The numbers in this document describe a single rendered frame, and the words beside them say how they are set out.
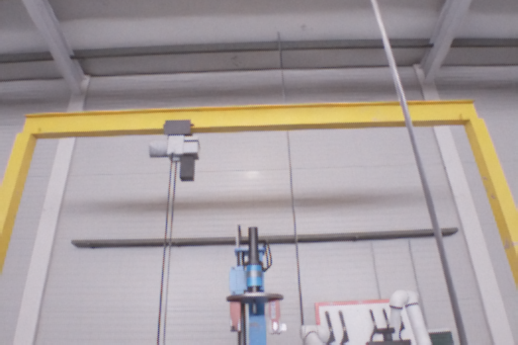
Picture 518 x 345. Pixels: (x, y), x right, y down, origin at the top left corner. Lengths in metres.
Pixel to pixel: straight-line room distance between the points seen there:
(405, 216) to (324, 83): 3.01
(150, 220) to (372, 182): 3.81
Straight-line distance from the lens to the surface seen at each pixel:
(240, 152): 6.79
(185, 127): 4.21
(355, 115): 4.46
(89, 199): 7.04
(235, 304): 3.97
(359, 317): 6.12
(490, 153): 4.70
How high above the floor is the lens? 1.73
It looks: 29 degrees up
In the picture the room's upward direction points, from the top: 2 degrees counter-clockwise
